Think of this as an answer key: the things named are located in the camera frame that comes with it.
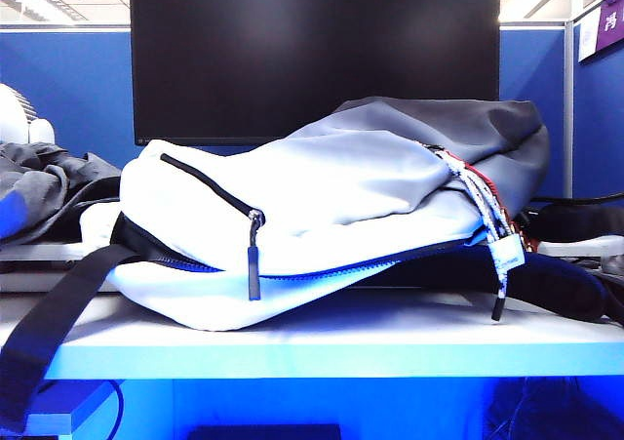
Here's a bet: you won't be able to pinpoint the silver partition post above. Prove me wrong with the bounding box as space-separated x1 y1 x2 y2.
564 19 576 198

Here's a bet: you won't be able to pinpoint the black bulky item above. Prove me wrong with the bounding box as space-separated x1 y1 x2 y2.
516 201 624 244

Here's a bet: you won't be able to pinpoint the black monitor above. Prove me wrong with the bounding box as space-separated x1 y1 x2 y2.
129 0 502 147

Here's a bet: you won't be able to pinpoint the white desk fan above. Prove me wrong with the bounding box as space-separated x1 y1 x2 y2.
0 83 56 146

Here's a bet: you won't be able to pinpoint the blue back partition panel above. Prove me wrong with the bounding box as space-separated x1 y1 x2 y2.
0 23 569 200

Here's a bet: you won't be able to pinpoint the black desk cable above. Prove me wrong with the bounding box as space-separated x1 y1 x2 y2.
528 191 624 207

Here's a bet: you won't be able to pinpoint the black under-desk cable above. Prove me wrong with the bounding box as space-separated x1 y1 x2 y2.
97 379 124 440

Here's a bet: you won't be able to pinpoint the white and gray backpack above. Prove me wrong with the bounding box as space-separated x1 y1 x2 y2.
0 96 611 434

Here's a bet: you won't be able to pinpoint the blue side partition panel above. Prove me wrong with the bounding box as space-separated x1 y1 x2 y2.
572 5 624 208

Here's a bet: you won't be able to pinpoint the white low shelf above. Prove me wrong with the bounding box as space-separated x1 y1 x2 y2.
0 242 114 295

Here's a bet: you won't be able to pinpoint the gray clothes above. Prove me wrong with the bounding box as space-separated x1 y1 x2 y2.
0 140 123 246

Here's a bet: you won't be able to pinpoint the white under-desk tray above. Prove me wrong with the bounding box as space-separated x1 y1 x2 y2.
26 380 118 435

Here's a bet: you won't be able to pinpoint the purple sign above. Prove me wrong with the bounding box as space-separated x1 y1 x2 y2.
595 0 624 54

